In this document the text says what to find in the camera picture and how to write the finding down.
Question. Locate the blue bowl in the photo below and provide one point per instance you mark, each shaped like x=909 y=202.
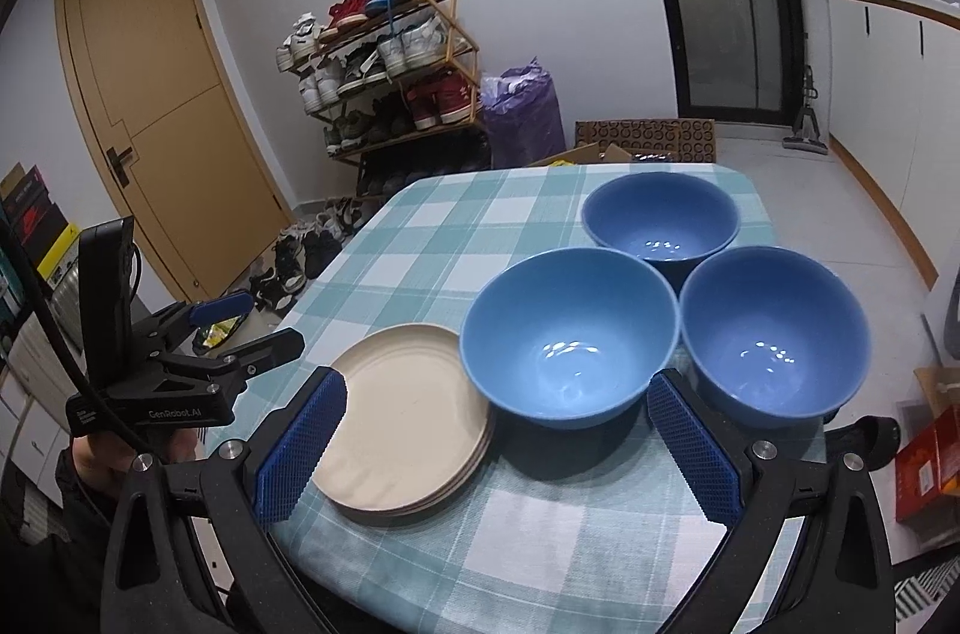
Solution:
x=660 y=214
x=772 y=319
x=570 y=319

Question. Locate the yellow snack wrapper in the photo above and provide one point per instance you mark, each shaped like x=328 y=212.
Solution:
x=221 y=334

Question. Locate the black white striped mat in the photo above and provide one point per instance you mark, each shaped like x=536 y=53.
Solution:
x=930 y=593

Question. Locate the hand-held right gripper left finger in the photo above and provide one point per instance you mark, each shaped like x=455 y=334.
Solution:
x=300 y=446

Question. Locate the floor mop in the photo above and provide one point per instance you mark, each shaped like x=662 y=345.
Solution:
x=806 y=132

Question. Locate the black slipper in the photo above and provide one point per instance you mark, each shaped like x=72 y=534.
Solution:
x=870 y=435

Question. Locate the patterned cardboard box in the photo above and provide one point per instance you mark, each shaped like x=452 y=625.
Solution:
x=652 y=135

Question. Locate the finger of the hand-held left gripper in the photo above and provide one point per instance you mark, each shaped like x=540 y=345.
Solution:
x=221 y=306
x=262 y=353

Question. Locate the pile of dark shoes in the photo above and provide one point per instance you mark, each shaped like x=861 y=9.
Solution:
x=300 y=251

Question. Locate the wooden shoe rack with shoes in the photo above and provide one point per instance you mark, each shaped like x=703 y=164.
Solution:
x=405 y=49

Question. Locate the orange wooden door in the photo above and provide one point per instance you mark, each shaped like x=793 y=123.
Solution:
x=172 y=117

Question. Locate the person's left forearm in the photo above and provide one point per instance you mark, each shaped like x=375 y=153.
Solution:
x=45 y=551

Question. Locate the purple plastic bag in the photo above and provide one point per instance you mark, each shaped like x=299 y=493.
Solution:
x=525 y=117

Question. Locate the stack of colourful boxes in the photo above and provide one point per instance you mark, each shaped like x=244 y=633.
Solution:
x=34 y=244

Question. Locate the person's left hand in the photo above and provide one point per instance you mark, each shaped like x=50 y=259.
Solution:
x=101 y=458

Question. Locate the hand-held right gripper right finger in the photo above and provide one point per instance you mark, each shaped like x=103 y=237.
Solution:
x=694 y=446

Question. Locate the white kitchen cabinet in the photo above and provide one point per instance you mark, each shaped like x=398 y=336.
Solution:
x=885 y=94

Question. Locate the plain brown cardboard box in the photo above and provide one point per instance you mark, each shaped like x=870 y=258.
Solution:
x=592 y=156

